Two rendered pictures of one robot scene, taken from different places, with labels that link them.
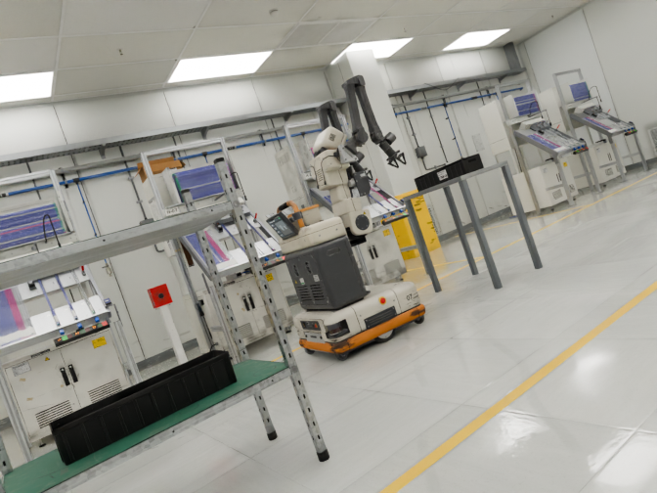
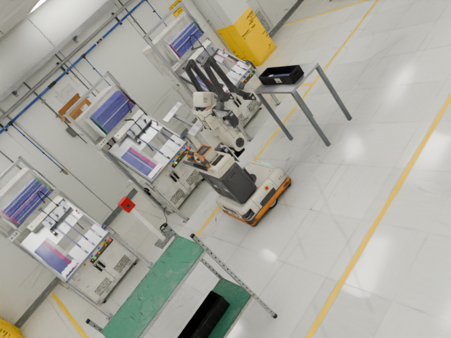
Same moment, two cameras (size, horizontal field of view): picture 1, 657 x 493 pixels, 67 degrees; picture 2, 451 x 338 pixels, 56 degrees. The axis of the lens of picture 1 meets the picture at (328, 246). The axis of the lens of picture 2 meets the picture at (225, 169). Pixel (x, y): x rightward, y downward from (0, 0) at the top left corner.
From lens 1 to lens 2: 2.11 m
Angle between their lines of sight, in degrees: 27
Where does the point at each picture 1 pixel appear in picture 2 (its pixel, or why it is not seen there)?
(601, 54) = not seen: outside the picture
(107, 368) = (116, 253)
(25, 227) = (29, 201)
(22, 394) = (83, 286)
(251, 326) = (182, 189)
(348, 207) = (229, 138)
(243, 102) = not seen: outside the picture
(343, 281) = (242, 188)
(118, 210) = (47, 128)
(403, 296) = (276, 180)
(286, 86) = not seen: outside the picture
